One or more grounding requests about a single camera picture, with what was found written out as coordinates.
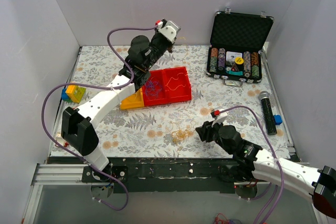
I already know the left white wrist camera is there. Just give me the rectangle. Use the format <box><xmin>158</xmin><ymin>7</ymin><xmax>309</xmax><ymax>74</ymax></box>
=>
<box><xmin>155</xmin><ymin>19</ymin><xmax>181</xmax><ymax>44</ymax></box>

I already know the white red toy figure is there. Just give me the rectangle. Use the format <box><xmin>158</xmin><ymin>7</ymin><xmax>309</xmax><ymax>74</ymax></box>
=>
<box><xmin>55</xmin><ymin>133</ymin><xmax>69</xmax><ymax>147</ymax></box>

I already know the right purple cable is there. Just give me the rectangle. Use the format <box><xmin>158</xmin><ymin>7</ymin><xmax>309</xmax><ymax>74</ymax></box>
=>
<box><xmin>222</xmin><ymin>105</ymin><xmax>285</xmax><ymax>224</ymax></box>

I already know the purple cable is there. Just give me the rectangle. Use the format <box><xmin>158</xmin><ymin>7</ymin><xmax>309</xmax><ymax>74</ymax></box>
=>
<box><xmin>41</xmin><ymin>26</ymin><xmax>161</xmax><ymax>211</ymax></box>
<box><xmin>222</xmin><ymin>105</ymin><xmax>285</xmax><ymax>224</ymax></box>

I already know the red plastic bin tray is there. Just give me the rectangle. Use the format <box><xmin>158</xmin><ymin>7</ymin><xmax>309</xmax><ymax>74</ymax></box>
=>
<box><xmin>142</xmin><ymin>67</ymin><xmax>192</xmax><ymax>106</ymax></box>

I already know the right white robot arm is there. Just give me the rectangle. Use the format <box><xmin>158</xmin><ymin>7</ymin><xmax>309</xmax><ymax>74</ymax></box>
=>
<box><xmin>195</xmin><ymin>121</ymin><xmax>335</xmax><ymax>218</ymax></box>

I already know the blue toy block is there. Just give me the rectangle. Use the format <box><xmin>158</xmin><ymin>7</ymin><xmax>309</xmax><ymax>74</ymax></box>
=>
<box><xmin>61</xmin><ymin>88</ymin><xmax>72</xmax><ymax>103</ymax></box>

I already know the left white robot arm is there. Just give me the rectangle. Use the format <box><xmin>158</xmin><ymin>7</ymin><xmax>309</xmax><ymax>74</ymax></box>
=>
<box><xmin>61</xmin><ymin>28</ymin><xmax>177</xmax><ymax>182</ymax></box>

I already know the red blue wires bundle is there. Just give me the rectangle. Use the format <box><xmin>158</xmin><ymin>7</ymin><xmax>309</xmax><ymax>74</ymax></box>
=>
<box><xmin>214</xmin><ymin>213</ymin><xmax>242</xmax><ymax>224</ymax></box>

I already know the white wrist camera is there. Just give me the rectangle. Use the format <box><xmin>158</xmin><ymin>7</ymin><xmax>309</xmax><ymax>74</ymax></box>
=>
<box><xmin>211</xmin><ymin>107</ymin><xmax>228</xmax><ymax>127</ymax></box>
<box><xmin>155</xmin><ymin>19</ymin><xmax>181</xmax><ymax>44</ymax></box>

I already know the yellow green toy block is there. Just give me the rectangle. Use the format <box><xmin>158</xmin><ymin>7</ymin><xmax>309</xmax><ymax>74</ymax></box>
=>
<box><xmin>66</xmin><ymin>85</ymin><xmax>86</xmax><ymax>103</ymax></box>

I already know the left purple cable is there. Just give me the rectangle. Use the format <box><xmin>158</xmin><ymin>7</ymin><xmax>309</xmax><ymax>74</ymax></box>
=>
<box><xmin>41</xmin><ymin>26</ymin><xmax>161</xmax><ymax>211</ymax></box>

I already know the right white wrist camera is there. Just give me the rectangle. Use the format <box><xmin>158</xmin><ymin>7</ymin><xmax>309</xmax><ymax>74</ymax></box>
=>
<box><xmin>211</xmin><ymin>107</ymin><xmax>228</xmax><ymax>127</ymax></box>

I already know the aluminium frame rail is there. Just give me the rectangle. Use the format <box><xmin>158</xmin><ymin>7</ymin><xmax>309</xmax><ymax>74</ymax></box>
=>
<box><xmin>31</xmin><ymin>164</ymin><xmax>85</xmax><ymax>186</ymax></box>

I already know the yellow plastic bin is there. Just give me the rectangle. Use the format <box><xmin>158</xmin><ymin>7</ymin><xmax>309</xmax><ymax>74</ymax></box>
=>
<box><xmin>120</xmin><ymin>88</ymin><xmax>144</xmax><ymax>110</ymax></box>

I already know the black poker chip case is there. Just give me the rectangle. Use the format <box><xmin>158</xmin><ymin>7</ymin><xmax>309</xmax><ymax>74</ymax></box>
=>
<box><xmin>206</xmin><ymin>11</ymin><xmax>274</xmax><ymax>83</ymax></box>

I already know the black microphone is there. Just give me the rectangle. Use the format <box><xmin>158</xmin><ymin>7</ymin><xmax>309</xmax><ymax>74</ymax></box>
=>
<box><xmin>259</xmin><ymin>91</ymin><xmax>277</xmax><ymax>135</ymax></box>

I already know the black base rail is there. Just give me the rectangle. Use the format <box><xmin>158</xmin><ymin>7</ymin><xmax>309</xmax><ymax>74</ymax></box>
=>
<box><xmin>47</xmin><ymin>157</ymin><xmax>271</xmax><ymax>193</ymax></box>

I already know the small blue block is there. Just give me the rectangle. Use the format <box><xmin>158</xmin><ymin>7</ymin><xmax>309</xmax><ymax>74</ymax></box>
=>
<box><xmin>274</xmin><ymin>115</ymin><xmax>283</xmax><ymax>125</ymax></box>

